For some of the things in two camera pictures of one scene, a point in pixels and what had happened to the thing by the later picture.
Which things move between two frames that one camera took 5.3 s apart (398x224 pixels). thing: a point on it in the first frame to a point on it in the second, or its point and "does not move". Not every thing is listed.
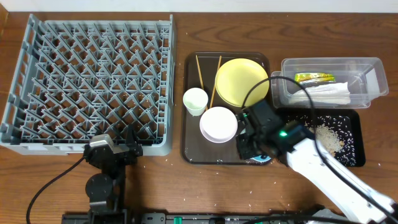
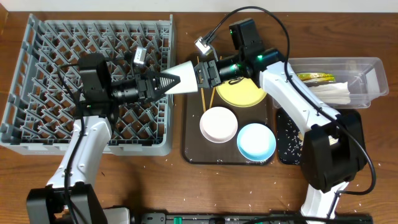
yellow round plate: x=237 y=77 does not move
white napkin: x=337 y=93 does not move
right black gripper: x=249 y=150 to x=212 y=78
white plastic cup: x=195 y=100 to x=185 y=71
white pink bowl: x=218 y=124 does not move
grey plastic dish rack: x=80 y=75 does not move
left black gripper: x=125 y=150 to x=142 y=88
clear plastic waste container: x=331 y=82 does not move
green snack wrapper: x=313 y=77 does not move
